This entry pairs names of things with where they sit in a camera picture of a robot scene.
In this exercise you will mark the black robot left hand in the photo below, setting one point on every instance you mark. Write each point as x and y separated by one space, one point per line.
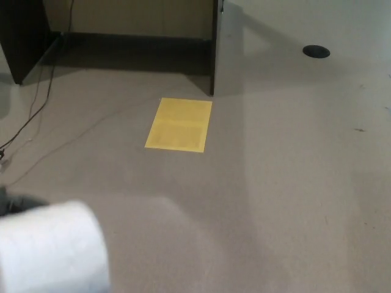
12 203

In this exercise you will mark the white toilet paper roll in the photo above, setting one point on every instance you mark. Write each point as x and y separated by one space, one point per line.
52 247

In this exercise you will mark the black and white plug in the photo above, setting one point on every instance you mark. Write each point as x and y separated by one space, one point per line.
2 158

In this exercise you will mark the dark wooden desk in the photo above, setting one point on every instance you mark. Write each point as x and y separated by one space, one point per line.
18 42

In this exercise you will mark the yellow paper sheet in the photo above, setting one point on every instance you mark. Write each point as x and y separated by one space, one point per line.
180 125

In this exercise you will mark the black round floor cover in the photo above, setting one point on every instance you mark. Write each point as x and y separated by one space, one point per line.
316 51

